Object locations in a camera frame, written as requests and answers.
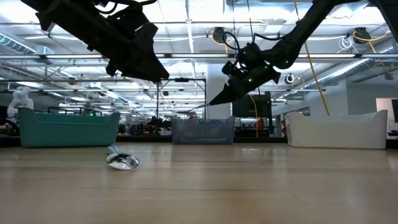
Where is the yellow hanging cord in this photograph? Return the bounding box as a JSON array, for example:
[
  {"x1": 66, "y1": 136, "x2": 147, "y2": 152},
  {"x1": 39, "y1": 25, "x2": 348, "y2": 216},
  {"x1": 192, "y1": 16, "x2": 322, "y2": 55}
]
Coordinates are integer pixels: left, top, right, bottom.
[{"x1": 293, "y1": 0, "x2": 331, "y2": 116}]

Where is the silver air duct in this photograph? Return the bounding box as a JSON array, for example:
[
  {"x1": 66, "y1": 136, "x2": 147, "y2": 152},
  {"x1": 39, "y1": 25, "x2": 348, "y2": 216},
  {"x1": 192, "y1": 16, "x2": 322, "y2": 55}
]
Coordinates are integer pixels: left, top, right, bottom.
[
  {"x1": 303, "y1": 39, "x2": 398, "y2": 90},
  {"x1": 0, "y1": 32, "x2": 37, "y2": 55}
]

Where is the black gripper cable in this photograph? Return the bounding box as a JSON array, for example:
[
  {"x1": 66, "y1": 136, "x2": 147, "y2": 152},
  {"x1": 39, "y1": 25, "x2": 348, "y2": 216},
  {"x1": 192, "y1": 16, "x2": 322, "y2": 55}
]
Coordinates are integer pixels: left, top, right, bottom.
[{"x1": 222, "y1": 30, "x2": 289, "y2": 54}]

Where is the dark wall screen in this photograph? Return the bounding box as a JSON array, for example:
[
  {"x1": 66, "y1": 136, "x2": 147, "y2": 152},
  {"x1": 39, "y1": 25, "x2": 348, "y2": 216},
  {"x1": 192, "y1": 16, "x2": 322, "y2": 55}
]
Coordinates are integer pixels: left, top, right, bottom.
[{"x1": 391, "y1": 98, "x2": 398, "y2": 124}]

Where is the teal plastic bin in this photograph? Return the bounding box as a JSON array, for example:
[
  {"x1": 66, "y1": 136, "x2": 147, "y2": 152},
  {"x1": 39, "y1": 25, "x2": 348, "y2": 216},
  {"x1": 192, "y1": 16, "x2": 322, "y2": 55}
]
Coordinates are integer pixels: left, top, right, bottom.
[{"x1": 17, "y1": 107, "x2": 121, "y2": 148}]

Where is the black hanging cable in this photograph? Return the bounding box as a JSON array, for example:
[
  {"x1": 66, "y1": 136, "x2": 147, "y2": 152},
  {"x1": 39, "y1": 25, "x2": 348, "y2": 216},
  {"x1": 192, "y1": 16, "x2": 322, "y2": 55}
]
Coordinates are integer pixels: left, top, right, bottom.
[{"x1": 247, "y1": 0, "x2": 255, "y2": 41}]

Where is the white building column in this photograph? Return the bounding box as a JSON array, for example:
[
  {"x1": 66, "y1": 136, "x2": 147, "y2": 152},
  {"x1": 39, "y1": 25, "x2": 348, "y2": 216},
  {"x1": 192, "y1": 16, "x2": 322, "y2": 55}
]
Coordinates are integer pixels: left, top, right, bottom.
[{"x1": 206, "y1": 63, "x2": 233, "y2": 121}]

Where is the white robot figure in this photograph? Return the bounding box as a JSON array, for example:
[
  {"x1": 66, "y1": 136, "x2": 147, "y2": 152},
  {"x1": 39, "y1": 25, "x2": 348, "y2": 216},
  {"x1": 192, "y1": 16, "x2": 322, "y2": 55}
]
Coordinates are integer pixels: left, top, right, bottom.
[{"x1": 6, "y1": 86, "x2": 34, "y2": 124}]

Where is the grey translucent plastic bin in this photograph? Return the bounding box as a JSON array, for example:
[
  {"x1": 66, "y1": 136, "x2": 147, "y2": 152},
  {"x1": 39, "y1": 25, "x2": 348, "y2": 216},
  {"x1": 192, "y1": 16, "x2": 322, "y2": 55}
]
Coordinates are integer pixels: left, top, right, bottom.
[{"x1": 171, "y1": 116, "x2": 236, "y2": 145}]

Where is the white plastic bin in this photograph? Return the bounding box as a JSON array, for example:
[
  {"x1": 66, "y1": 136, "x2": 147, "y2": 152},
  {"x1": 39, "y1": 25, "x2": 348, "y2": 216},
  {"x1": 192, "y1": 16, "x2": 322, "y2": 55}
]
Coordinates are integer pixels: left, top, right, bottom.
[{"x1": 284, "y1": 109, "x2": 389, "y2": 149}]

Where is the ceiling light strip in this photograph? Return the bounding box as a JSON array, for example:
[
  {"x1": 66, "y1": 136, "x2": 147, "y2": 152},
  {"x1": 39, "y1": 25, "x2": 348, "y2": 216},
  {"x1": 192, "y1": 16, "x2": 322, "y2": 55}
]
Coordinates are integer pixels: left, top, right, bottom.
[{"x1": 0, "y1": 53, "x2": 398, "y2": 60}]

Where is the black monitor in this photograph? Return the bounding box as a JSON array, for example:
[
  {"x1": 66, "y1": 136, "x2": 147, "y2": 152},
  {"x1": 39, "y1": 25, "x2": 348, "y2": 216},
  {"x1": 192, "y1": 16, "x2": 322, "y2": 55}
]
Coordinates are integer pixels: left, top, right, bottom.
[{"x1": 231, "y1": 93, "x2": 273, "y2": 119}]

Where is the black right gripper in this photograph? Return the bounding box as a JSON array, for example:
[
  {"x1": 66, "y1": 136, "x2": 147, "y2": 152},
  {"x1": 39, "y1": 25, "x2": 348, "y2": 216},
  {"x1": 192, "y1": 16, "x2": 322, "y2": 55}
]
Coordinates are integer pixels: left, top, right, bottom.
[{"x1": 208, "y1": 42, "x2": 281, "y2": 106}]

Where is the black camera rig frame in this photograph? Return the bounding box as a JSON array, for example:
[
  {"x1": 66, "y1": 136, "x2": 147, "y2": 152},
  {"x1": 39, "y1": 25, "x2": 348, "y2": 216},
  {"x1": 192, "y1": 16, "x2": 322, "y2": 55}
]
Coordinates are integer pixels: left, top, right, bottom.
[{"x1": 156, "y1": 77, "x2": 208, "y2": 121}]

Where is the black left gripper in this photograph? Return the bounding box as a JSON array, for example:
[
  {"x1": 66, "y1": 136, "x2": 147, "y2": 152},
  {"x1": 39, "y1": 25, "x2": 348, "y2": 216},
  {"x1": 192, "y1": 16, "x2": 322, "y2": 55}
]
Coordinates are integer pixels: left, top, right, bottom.
[{"x1": 90, "y1": 6, "x2": 170, "y2": 83}]

